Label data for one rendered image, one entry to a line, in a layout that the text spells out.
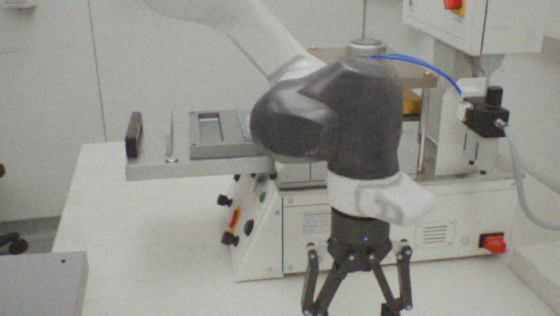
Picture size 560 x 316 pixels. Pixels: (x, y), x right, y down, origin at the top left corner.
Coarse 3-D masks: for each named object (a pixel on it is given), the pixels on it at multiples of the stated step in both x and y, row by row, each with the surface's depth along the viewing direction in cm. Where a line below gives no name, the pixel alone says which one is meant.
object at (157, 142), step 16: (144, 128) 116; (160, 128) 116; (176, 128) 116; (144, 144) 107; (160, 144) 107; (176, 144) 107; (128, 160) 100; (144, 160) 100; (160, 160) 100; (192, 160) 100; (208, 160) 100; (224, 160) 101; (240, 160) 101; (256, 160) 102; (272, 160) 102; (128, 176) 99; (144, 176) 99; (160, 176) 100; (176, 176) 100; (192, 176) 101
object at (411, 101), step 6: (408, 90) 109; (408, 96) 106; (414, 96) 106; (408, 102) 103; (414, 102) 103; (420, 102) 103; (408, 108) 104; (414, 108) 104; (408, 114) 104; (414, 114) 105; (408, 120) 104; (414, 120) 105
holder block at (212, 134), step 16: (192, 112) 117; (208, 112) 117; (224, 112) 117; (192, 128) 108; (208, 128) 113; (224, 128) 108; (240, 128) 108; (192, 144) 100; (208, 144) 101; (224, 144) 101; (240, 144) 101
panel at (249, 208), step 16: (240, 176) 126; (240, 192) 121; (272, 192) 101; (224, 208) 129; (240, 208) 116; (256, 208) 106; (240, 224) 113; (256, 224) 103; (240, 240) 109; (240, 256) 105
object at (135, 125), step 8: (136, 112) 113; (136, 120) 108; (128, 128) 104; (136, 128) 104; (128, 136) 100; (136, 136) 102; (128, 144) 100; (136, 144) 101; (128, 152) 101; (136, 152) 101
